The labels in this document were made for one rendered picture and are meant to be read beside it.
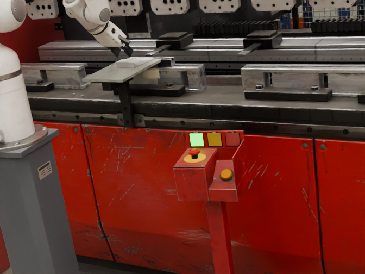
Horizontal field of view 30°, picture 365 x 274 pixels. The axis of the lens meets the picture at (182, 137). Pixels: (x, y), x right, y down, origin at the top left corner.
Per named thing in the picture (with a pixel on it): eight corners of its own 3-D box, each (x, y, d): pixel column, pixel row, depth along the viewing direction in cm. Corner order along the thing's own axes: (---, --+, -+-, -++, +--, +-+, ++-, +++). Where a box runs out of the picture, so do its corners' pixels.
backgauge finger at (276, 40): (226, 59, 251) (225, 46, 249) (255, 41, 271) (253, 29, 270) (257, 59, 245) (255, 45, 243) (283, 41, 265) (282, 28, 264)
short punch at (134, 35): (127, 38, 263) (123, 14, 260) (130, 37, 265) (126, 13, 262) (149, 38, 258) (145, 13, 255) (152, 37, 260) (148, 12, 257)
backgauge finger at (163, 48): (137, 59, 270) (134, 47, 268) (169, 42, 291) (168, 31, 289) (162, 59, 264) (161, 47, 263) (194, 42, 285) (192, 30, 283)
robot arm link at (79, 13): (109, 13, 235) (93, 8, 241) (87, -12, 225) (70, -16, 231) (96, 32, 233) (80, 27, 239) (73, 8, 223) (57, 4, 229)
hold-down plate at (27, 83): (-6, 91, 299) (-8, 84, 298) (2, 87, 303) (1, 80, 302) (46, 92, 284) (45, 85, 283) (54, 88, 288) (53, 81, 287)
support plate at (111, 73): (82, 81, 247) (81, 79, 246) (121, 61, 268) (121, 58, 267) (123, 82, 238) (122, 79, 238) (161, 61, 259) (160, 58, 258)
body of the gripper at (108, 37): (112, 15, 237) (129, 34, 245) (91, 15, 243) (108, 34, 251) (104, 32, 235) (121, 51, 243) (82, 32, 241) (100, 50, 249)
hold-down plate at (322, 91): (244, 99, 239) (243, 91, 238) (250, 94, 244) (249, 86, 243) (327, 101, 224) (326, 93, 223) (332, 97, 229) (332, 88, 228)
